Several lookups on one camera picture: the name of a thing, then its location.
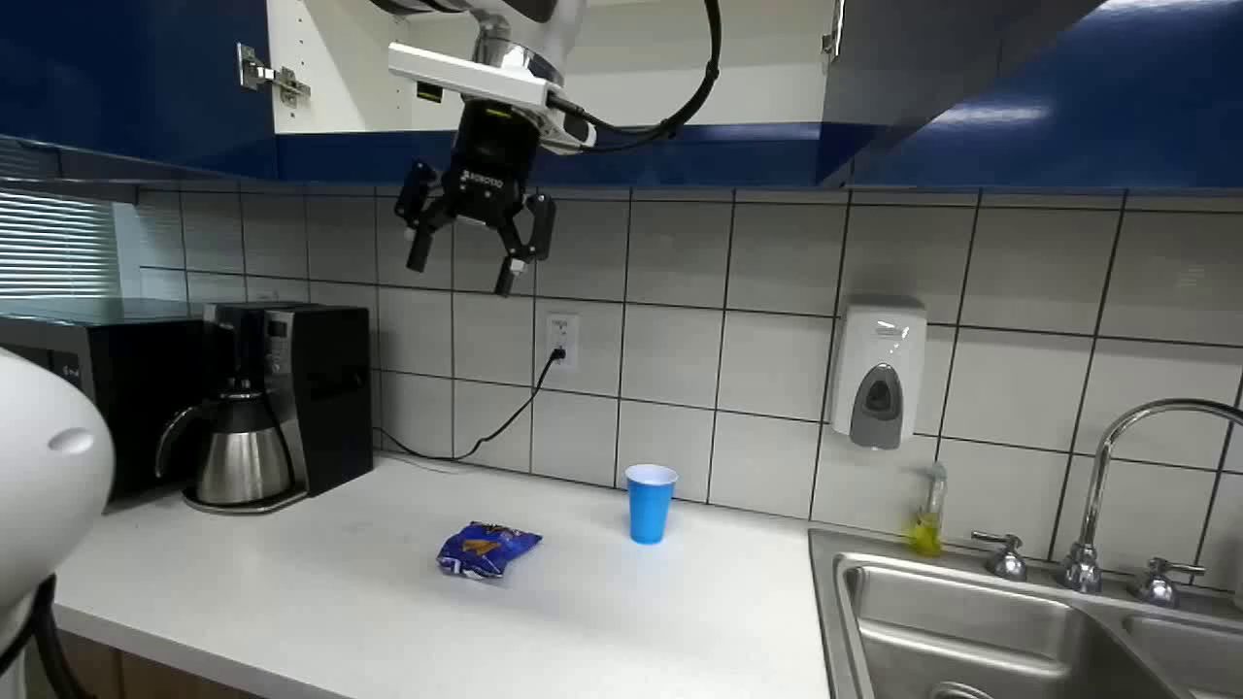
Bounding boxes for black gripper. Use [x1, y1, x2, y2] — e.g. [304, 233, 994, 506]
[392, 98, 559, 300]

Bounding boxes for blue snack packet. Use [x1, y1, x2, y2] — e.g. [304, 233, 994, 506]
[435, 518, 543, 585]

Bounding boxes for metal cabinet hinge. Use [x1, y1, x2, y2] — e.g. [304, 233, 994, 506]
[233, 38, 314, 106]
[824, 0, 855, 62]

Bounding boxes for blue cabinet door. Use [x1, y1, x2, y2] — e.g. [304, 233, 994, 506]
[819, 0, 1111, 192]
[0, 0, 279, 177]

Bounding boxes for wooden base cabinet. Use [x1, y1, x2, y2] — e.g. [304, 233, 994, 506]
[51, 630, 262, 699]

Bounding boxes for black coffee maker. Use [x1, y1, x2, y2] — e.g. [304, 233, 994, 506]
[208, 300, 376, 501]

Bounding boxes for blue plastic cup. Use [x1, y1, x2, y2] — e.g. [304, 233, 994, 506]
[621, 463, 678, 548]

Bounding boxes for steel coffee carafe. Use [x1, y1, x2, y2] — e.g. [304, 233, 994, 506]
[150, 382, 304, 511]

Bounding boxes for white window blinds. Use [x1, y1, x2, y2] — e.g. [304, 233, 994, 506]
[0, 192, 141, 306]

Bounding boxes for yellow dish soap bottle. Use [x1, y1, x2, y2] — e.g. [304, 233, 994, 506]
[900, 463, 950, 563]

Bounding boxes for stainless steel sink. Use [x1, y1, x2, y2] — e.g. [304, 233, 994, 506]
[806, 523, 1243, 699]

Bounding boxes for chrome sink faucet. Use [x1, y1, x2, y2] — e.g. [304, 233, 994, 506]
[1060, 396, 1243, 598]

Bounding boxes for white wall outlet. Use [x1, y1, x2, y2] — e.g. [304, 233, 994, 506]
[538, 306, 581, 378]

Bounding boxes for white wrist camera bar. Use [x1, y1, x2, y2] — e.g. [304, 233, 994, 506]
[385, 38, 602, 155]

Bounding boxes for black power cord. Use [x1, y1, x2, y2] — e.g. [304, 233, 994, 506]
[373, 347, 572, 465]

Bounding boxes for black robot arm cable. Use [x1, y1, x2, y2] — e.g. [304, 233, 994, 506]
[580, 0, 726, 148]

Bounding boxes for white wall soap dispenser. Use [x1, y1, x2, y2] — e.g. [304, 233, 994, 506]
[828, 303, 931, 454]

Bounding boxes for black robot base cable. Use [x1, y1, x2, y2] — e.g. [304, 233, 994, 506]
[0, 574, 98, 699]

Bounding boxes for chrome faucet handle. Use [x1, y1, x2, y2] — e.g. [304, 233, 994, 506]
[972, 528, 1034, 584]
[1138, 555, 1208, 608]

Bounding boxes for closed blue wall cabinet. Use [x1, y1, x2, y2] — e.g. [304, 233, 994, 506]
[845, 0, 1243, 198]

